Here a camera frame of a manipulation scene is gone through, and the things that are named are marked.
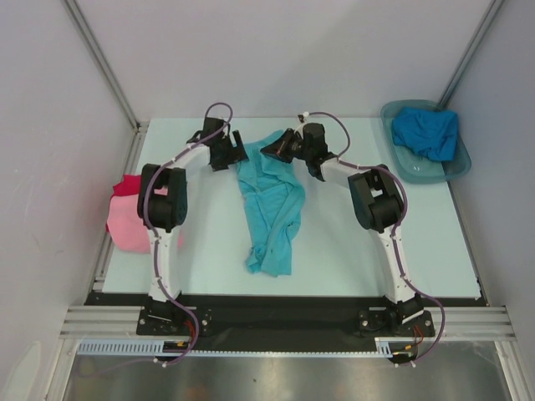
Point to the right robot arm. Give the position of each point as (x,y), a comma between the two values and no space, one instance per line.
(379,204)

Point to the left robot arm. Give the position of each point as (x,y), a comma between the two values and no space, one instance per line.
(163,202)

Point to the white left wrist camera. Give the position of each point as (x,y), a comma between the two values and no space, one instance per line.
(196,144)

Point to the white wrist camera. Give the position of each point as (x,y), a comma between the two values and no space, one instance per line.
(303,120)
(196,144)

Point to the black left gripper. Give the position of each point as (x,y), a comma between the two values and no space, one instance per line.
(236,154)

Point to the translucent blue plastic bin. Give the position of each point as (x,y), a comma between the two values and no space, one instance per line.
(414,168)

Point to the pink folded t-shirt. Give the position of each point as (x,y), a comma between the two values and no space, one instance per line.
(126,229)

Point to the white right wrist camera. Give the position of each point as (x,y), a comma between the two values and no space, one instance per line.
(303,120)

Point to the light blue cable duct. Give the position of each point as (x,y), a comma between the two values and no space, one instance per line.
(130,347)

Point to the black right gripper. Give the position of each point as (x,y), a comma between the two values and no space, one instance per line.
(288,145)

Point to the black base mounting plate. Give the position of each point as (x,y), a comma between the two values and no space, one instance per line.
(254,324)

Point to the light blue t-shirt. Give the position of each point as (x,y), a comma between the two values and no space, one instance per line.
(273,198)

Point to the dark blue crumpled t-shirt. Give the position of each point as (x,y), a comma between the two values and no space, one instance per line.
(429,134)

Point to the aluminium frame rail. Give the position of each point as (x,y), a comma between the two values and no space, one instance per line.
(100,322)

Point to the red folded t-shirt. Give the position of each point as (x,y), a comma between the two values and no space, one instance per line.
(129,185)

